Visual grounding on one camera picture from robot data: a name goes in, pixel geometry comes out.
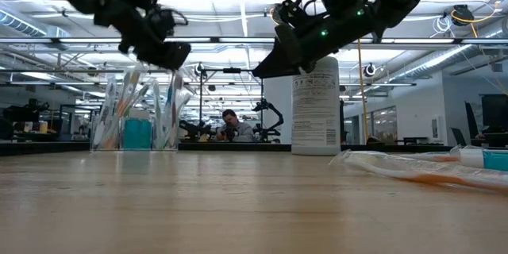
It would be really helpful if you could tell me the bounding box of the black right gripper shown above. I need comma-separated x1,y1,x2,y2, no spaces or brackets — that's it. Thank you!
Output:
252,2,384,79

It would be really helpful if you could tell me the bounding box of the green white toothbrush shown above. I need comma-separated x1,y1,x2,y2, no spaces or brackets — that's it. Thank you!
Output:
152,81,167,150

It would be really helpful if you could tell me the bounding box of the teal box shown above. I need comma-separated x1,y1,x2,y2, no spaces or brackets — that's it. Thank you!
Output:
452,145,508,172

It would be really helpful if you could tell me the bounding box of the white wipes canister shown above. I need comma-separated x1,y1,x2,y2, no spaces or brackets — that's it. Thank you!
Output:
291,56,341,156

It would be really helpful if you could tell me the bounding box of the person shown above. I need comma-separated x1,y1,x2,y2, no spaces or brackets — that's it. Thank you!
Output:
216,109,255,143

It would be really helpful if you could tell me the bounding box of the clear acrylic holder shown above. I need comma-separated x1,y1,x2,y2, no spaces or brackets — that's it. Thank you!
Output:
90,81,180,152

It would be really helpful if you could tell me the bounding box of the black background equipment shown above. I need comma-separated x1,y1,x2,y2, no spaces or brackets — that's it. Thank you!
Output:
0,98,52,142

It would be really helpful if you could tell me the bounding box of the black monitor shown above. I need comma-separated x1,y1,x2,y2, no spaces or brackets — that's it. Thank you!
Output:
479,94,508,130

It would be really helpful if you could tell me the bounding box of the black background station frame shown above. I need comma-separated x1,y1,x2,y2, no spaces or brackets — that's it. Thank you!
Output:
198,67,265,144

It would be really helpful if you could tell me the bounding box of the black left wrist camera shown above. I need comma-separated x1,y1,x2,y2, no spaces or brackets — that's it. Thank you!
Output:
156,41,192,71

